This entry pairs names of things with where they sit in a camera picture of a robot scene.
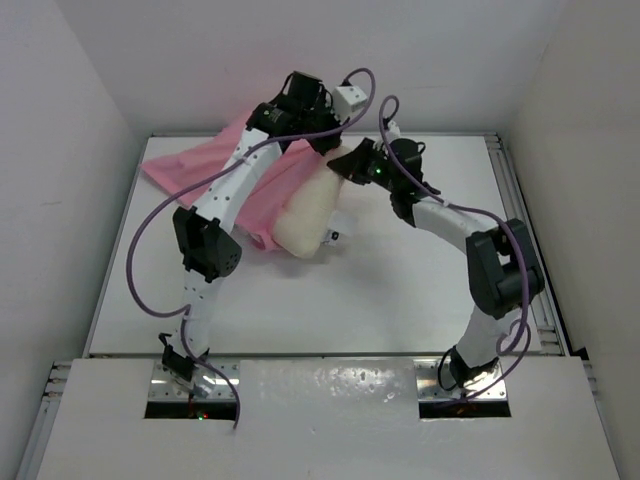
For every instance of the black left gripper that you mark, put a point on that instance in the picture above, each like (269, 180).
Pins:
(326, 108)

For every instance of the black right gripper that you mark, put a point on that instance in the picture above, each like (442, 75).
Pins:
(354, 162)

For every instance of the cream pillow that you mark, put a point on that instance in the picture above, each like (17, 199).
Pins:
(311, 217)

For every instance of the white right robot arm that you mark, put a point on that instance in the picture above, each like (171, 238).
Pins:
(504, 273)

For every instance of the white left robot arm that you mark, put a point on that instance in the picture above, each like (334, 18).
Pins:
(210, 253)

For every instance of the white front cover board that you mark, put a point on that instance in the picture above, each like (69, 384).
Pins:
(327, 419)

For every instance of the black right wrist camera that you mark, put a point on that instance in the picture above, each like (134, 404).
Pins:
(391, 131)

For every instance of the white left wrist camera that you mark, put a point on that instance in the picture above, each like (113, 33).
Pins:
(348, 100)

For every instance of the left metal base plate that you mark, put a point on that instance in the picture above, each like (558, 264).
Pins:
(205, 385)

